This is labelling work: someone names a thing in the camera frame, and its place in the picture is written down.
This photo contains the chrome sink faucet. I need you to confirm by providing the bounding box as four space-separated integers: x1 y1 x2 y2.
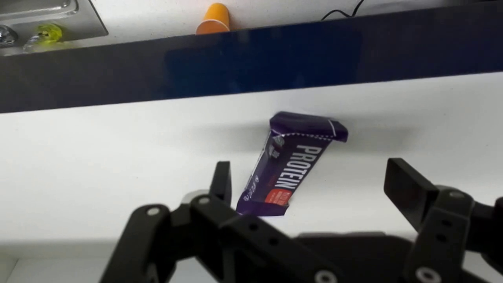
0 24 18 49

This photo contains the stainless steel sink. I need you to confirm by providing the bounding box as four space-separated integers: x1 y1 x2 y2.
0 0 110 59

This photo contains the yellow dish soap bottle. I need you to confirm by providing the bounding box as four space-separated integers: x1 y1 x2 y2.
22 23 67 53

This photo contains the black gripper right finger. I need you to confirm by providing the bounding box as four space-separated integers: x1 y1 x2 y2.
382 156 503 283

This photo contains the purple protein candy bar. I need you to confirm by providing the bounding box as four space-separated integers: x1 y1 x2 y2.
234 111 350 219

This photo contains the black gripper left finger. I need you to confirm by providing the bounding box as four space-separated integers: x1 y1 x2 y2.
97 159 350 283

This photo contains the orange plastic cup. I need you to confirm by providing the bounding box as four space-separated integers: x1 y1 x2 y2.
195 2 234 38

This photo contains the black power cord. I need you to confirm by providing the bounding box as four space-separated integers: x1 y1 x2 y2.
319 0 369 24

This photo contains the white cupboard with blue frame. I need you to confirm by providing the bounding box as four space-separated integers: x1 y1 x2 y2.
0 4 503 283

